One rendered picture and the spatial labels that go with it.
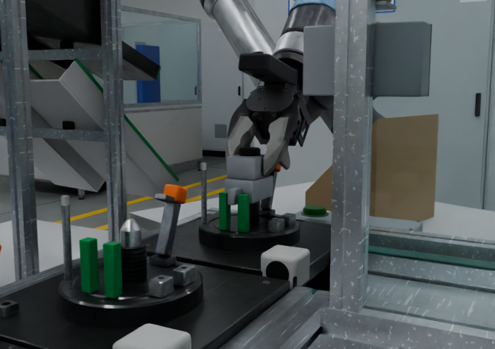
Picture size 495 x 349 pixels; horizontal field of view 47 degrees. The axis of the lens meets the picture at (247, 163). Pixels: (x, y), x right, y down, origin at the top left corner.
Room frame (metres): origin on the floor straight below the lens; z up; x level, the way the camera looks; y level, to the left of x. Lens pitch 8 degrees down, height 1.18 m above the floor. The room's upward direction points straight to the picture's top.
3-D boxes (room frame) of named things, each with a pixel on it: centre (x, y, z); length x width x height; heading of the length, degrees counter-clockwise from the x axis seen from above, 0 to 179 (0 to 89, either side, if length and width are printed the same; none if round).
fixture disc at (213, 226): (0.77, 0.00, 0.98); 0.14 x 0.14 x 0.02
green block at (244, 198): (0.73, 0.01, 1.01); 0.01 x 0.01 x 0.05; 63
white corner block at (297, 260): (0.64, -0.04, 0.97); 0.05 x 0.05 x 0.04; 63
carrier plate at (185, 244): (0.77, 0.00, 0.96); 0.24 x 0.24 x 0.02; 63
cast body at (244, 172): (0.76, 0.00, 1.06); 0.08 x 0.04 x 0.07; 153
